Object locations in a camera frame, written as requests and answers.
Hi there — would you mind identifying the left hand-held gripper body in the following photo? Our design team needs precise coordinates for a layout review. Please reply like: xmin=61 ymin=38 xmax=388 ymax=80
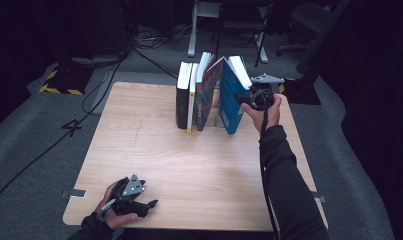
xmin=106 ymin=173 xmax=147 ymax=216

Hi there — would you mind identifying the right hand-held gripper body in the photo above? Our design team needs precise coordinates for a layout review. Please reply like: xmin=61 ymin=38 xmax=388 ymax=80
xmin=249 ymin=72 xmax=286 ymax=112

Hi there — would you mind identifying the blue book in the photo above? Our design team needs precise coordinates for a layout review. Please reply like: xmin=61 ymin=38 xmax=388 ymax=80
xmin=217 ymin=55 xmax=254 ymax=136

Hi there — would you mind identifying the clear acrylic book rack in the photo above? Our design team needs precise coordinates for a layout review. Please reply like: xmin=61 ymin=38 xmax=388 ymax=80
xmin=205 ymin=87 xmax=224 ymax=129

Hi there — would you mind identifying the red comic book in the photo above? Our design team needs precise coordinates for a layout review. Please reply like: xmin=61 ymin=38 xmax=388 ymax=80
xmin=195 ymin=51 xmax=225 ymax=132

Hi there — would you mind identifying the yellow book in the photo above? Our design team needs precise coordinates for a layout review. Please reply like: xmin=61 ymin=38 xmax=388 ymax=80
xmin=185 ymin=62 xmax=200 ymax=135

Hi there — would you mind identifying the black hardcover book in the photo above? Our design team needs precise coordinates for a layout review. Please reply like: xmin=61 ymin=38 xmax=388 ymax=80
xmin=175 ymin=61 xmax=194 ymax=130

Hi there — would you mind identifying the person's left hand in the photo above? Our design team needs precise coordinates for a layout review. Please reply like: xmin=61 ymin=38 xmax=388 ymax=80
xmin=94 ymin=181 xmax=139 ymax=231

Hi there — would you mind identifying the person's right hand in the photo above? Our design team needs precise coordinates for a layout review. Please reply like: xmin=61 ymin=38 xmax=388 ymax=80
xmin=240 ymin=94 xmax=283 ymax=135

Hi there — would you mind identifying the black yellow striped base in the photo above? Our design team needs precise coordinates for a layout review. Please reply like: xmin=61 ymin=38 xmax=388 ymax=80
xmin=277 ymin=77 xmax=322 ymax=106
xmin=38 ymin=64 xmax=94 ymax=96

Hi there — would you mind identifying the grey tape piece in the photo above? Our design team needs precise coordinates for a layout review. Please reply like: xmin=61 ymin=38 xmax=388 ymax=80
xmin=310 ymin=191 xmax=327 ymax=204
xmin=60 ymin=188 xmax=87 ymax=200

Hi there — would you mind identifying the black folding chair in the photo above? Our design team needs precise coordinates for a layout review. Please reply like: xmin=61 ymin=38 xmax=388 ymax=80
xmin=213 ymin=0 xmax=274 ymax=68

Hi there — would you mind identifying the dark slanted stand pole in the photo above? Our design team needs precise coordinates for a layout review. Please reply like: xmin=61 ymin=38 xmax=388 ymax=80
xmin=296 ymin=0 xmax=352 ymax=75

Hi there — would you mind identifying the dark office chair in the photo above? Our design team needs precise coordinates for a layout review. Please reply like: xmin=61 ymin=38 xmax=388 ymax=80
xmin=276 ymin=1 xmax=333 ymax=58

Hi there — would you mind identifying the grey stand base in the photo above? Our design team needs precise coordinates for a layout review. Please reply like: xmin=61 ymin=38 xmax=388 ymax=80
xmin=70 ymin=54 xmax=124 ymax=69

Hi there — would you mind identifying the dark equipment stand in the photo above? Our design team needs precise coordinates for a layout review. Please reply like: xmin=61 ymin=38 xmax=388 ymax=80
xmin=63 ymin=0 xmax=137 ymax=56

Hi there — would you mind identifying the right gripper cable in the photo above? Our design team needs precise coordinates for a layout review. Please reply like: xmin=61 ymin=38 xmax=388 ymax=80
xmin=252 ymin=88 xmax=281 ymax=240

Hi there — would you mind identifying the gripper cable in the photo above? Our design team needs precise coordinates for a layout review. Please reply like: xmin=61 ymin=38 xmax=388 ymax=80
xmin=96 ymin=198 xmax=117 ymax=223
xmin=252 ymin=88 xmax=281 ymax=240

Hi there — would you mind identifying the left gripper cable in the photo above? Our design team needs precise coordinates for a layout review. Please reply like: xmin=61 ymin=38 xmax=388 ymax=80
xmin=96 ymin=198 xmax=117 ymax=223

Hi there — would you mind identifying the white desk frame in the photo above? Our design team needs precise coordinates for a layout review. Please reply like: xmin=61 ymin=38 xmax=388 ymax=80
xmin=187 ymin=0 xmax=269 ymax=64

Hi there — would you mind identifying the long black floor cable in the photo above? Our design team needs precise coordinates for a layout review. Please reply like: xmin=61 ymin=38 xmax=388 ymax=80
xmin=0 ymin=49 xmax=134 ymax=212

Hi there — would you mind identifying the tangle of floor cables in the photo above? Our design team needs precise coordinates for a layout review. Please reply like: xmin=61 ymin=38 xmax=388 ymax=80
xmin=133 ymin=23 xmax=193 ymax=52

